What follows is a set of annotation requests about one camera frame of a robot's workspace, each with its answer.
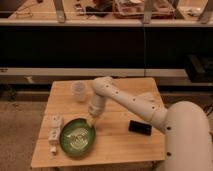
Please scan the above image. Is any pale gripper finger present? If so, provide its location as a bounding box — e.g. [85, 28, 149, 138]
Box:
[86, 115, 97, 127]

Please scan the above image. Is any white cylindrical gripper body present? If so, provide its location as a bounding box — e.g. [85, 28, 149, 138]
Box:
[88, 94, 106, 117]

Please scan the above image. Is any green ceramic bowl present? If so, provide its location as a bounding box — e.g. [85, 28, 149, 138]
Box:
[59, 118, 96, 157]

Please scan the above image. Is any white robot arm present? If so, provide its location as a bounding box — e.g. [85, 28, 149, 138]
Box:
[88, 77, 213, 171]

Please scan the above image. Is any translucent plastic cup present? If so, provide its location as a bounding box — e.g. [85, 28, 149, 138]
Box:
[71, 81, 87, 102]

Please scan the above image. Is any wooden table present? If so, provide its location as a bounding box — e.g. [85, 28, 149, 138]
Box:
[31, 81, 165, 168]

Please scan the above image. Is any white power strip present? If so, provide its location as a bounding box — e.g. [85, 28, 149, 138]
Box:
[48, 115, 63, 155]

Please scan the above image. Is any black rectangular phone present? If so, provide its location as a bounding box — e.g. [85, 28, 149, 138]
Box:
[128, 120, 152, 136]

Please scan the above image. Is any black box on right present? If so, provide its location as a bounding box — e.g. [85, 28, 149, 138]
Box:
[185, 55, 213, 83]

